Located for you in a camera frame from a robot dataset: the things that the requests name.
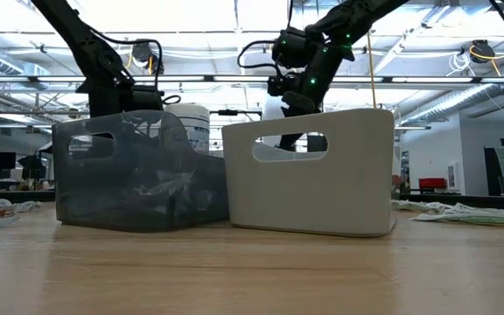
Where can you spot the red box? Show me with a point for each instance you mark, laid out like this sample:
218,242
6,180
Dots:
432,184

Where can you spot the black horizontal rail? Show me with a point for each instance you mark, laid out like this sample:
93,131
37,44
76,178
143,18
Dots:
243,113

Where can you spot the white alcohol pad packet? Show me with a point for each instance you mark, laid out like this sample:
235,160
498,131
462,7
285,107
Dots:
169,186

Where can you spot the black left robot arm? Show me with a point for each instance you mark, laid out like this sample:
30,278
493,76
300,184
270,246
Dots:
86,44

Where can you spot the light grey plastic bin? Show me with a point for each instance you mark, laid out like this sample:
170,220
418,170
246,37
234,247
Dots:
304,197

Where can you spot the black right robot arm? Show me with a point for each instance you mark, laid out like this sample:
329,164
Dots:
357,13

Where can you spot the white wipes canister blue label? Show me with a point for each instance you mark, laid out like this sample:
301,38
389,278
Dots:
195,124

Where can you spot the white ribbed ceiling duct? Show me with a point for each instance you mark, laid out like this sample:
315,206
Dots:
444,105

